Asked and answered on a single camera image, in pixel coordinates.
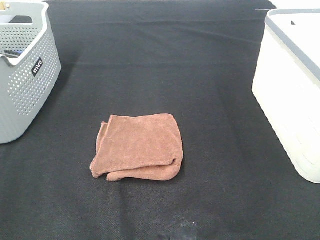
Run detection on brown towel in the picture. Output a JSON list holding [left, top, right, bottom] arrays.
[[89, 113, 184, 182]]

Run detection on black table cloth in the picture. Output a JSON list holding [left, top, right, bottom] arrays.
[[0, 0, 320, 240]]

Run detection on white storage box grey rim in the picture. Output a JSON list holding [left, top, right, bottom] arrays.
[[252, 8, 320, 184]]

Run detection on grey perforated laundry basket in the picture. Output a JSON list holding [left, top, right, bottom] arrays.
[[0, 0, 62, 144]]

